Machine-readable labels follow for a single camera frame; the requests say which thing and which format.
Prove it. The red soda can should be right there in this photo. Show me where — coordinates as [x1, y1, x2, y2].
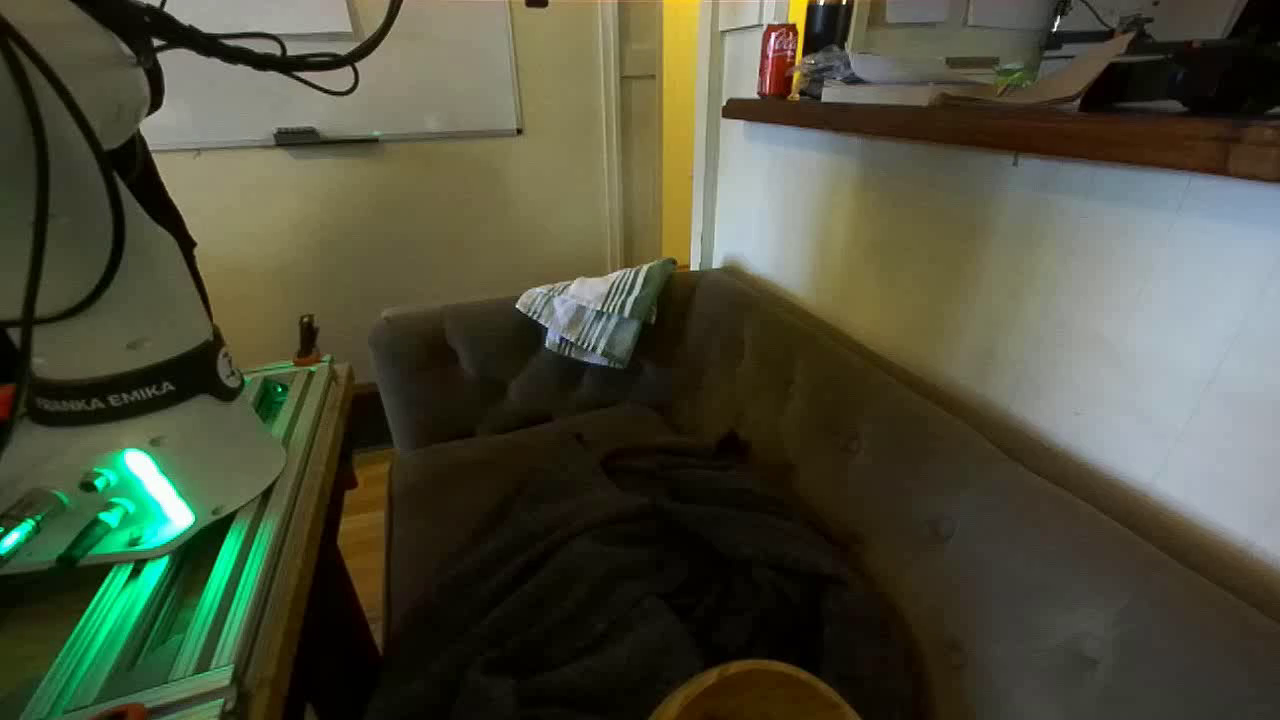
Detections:
[757, 21, 802, 105]

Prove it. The white striped folded cloth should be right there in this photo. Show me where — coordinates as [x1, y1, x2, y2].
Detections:
[514, 255, 676, 372]

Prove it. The dark wooden shelf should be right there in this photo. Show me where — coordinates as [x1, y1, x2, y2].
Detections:
[719, 97, 1280, 187]

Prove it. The brown cardboard piece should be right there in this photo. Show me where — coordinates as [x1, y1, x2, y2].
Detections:
[933, 29, 1141, 113]

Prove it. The dark grey blanket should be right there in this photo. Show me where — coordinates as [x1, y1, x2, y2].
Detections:
[365, 395, 923, 720]

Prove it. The black blue tabletop object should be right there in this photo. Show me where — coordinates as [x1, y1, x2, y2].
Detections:
[1077, 0, 1280, 121]

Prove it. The grey tufted sofa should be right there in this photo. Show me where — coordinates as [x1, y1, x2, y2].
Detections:
[365, 265, 1280, 720]

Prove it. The aluminium frame robot table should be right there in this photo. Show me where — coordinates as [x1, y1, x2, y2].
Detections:
[0, 357, 361, 720]

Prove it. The dark glass bottle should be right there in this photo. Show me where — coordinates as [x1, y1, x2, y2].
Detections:
[802, 0, 858, 57]

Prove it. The plastic storage bin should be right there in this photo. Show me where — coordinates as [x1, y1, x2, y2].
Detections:
[847, 0, 1067, 80]

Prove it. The white whiteboard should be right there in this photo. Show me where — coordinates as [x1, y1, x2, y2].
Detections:
[137, 0, 528, 158]

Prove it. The white flat box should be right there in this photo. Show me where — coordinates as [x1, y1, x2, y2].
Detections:
[811, 75, 946, 113]

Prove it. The large wooden bowl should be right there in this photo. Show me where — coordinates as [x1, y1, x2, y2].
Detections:
[648, 655, 866, 720]

